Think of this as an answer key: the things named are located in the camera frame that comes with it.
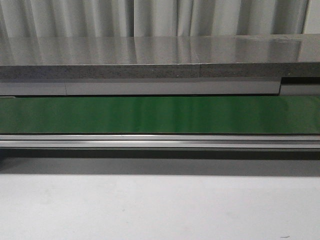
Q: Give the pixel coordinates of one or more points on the green conveyor belt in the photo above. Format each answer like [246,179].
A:
[161,114]

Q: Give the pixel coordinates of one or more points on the grey stone slab bench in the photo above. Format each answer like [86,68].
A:
[160,57]

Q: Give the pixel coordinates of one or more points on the white pleated curtain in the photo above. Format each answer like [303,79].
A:
[161,18]

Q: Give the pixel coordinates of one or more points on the aluminium front conveyor rail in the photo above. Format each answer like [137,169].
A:
[300,142]

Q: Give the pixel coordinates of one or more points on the grey rear conveyor rail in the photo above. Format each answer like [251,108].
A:
[286,86]

